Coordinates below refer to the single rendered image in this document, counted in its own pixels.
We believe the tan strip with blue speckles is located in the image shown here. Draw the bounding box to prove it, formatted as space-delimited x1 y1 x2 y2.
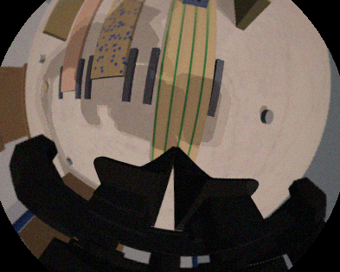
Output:
90 0 144 80

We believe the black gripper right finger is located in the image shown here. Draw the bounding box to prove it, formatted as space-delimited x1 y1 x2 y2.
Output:
173 147 259 230

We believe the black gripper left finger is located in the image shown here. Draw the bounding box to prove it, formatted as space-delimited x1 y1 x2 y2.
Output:
93 146 176 227

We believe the pink flat strip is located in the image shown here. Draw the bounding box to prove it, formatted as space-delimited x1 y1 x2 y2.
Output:
61 0 103 92

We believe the blue letter cube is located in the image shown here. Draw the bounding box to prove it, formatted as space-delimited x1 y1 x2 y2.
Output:
183 0 210 10

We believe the yellow striped strip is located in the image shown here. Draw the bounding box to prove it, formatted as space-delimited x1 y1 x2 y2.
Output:
151 0 217 163

